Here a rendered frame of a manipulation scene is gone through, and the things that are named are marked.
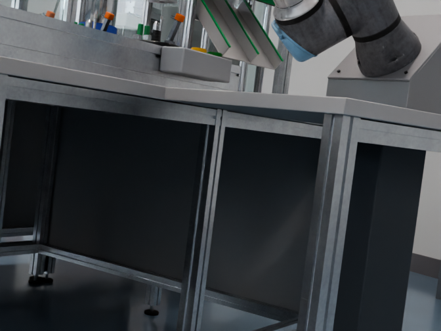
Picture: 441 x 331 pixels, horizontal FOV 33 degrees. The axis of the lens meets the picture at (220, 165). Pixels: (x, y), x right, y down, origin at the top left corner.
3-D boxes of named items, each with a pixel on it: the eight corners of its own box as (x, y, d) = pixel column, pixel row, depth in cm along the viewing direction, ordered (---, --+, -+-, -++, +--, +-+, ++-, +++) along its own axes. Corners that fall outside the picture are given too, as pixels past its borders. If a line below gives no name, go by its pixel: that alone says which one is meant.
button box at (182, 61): (230, 83, 192) (233, 59, 192) (181, 72, 175) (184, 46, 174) (207, 81, 196) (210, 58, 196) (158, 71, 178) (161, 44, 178)
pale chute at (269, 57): (274, 69, 238) (283, 60, 235) (247, 64, 228) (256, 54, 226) (237, 9, 250) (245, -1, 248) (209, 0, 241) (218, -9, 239)
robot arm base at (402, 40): (432, 35, 174) (417, -1, 169) (403, 75, 166) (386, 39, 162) (378, 40, 185) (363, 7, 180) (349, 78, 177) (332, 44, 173)
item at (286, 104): (598, 154, 180) (599, 142, 180) (343, 114, 125) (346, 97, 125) (376, 132, 235) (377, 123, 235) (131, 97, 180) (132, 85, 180)
